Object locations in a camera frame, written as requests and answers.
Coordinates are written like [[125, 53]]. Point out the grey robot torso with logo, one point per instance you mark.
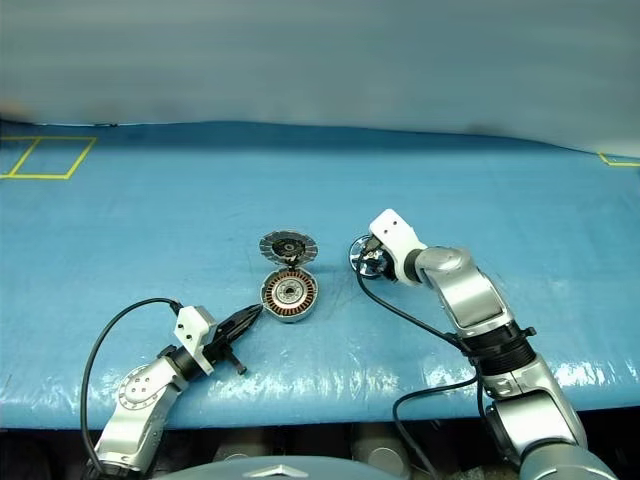
[[290, 470]]

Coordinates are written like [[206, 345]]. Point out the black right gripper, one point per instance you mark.
[[387, 272]]

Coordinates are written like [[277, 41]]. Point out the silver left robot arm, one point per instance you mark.
[[135, 400]]

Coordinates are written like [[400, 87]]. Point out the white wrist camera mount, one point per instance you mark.
[[192, 327], [395, 230]]

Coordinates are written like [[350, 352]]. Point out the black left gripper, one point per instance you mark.
[[221, 350]]

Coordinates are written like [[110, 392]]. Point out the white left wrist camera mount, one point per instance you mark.
[[192, 327]]

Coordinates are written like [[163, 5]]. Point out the grey motor housing with stator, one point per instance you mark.
[[290, 292]]

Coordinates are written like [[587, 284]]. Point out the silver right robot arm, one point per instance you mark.
[[475, 300]]

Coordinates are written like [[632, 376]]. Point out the silver spoked rotor black rim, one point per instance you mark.
[[361, 260]]

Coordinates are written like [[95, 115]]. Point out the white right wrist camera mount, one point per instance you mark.
[[395, 230]]

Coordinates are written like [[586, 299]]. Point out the grey motor end cover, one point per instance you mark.
[[289, 246]]

